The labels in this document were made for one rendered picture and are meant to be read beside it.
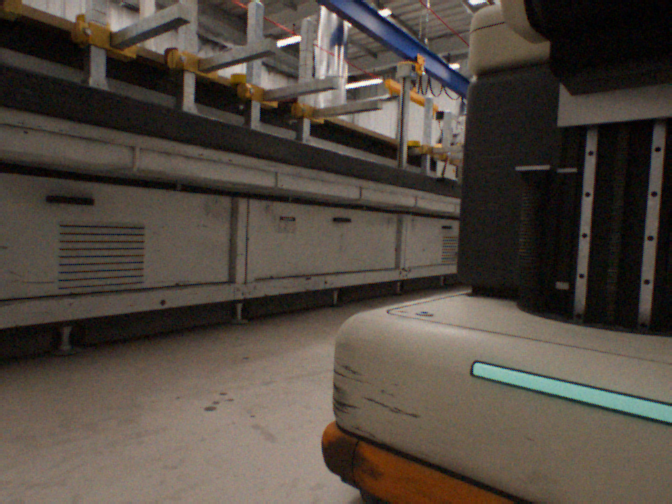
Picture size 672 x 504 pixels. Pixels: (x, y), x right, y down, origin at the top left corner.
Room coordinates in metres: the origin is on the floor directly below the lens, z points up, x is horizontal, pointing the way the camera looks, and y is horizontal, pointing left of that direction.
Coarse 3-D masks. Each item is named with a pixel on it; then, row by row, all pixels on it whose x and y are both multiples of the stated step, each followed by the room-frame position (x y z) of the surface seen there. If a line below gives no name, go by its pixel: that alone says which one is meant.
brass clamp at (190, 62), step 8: (168, 56) 1.29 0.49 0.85; (176, 56) 1.26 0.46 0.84; (184, 56) 1.27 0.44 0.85; (192, 56) 1.30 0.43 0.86; (168, 64) 1.29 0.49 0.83; (176, 64) 1.27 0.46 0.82; (184, 64) 1.28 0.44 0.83; (192, 64) 1.30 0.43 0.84; (176, 72) 1.31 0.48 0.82; (192, 72) 1.30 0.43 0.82; (200, 72) 1.32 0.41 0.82; (216, 72) 1.36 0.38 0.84; (200, 80) 1.37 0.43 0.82; (208, 80) 1.37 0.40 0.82; (216, 80) 1.37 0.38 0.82
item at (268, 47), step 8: (264, 40) 1.15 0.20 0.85; (272, 40) 1.15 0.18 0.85; (240, 48) 1.21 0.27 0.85; (248, 48) 1.19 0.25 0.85; (256, 48) 1.17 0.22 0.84; (264, 48) 1.15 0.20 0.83; (272, 48) 1.15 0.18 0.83; (216, 56) 1.27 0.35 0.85; (224, 56) 1.25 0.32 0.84; (232, 56) 1.23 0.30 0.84; (240, 56) 1.21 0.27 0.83; (248, 56) 1.19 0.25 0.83; (256, 56) 1.19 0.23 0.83; (264, 56) 1.19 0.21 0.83; (200, 64) 1.31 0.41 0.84; (208, 64) 1.29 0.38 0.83; (216, 64) 1.27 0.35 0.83; (224, 64) 1.26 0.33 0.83; (232, 64) 1.25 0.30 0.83; (208, 72) 1.33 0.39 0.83; (176, 80) 1.40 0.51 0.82
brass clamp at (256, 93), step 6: (246, 84) 1.46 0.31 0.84; (252, 84) 1.47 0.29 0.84; (240, 90) 1.48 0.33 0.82; (246, 90) 1.46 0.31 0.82; (252, 90) 1.47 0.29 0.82; (258, 90) 1.49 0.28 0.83; (264, 90) 1.51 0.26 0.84; (240, 96) 1.48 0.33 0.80; (246, 96) 1.47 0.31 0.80; (252, 96) 1.48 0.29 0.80; (258, 96) 1.50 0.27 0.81; (264, 102) 1.52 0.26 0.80; (270, 102) 1.54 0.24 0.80; (276, 102) 1.56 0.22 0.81; (264, 108) 1.58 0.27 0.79; (270, 108) 1.58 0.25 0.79
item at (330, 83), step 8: (320, 80) 1.37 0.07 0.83; (328, 80) 1.35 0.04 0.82; (336, 80) 1.36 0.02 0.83; (280, 88) 1.47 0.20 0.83; (288, 88) 1.45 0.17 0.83; (296, 88) 1.42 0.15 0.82; (304, 88) 1.40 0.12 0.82; (312, 88) 1.38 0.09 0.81; (320, 88) 1.36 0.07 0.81; (328, 88) 1.36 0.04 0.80; (336, 88) 1.36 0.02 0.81; (264, 96) 1.51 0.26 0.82; (272, 96) 1.49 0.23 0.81; (280, 96) 1.47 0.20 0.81; (288, 96) 1.46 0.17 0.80; (296, 96) 1.46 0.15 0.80; (240, 104) 1.58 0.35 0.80
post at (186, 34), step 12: (180, 0) 1.30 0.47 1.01; (192, 0) 1.30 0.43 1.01; (192, 12) 1.30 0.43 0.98; (192, 24) 1.30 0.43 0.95; (180, 36) 1.30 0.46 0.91; (192, 36) 1.30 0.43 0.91; (180, 48) 1.30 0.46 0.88; (192, 48) 1.30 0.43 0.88; (180, 72) 1.30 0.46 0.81; (180, 84) 1.30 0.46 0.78; (192, 84) 1.31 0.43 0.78; (180, 96) 1.30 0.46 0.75; (192, 96) 1.31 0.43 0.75
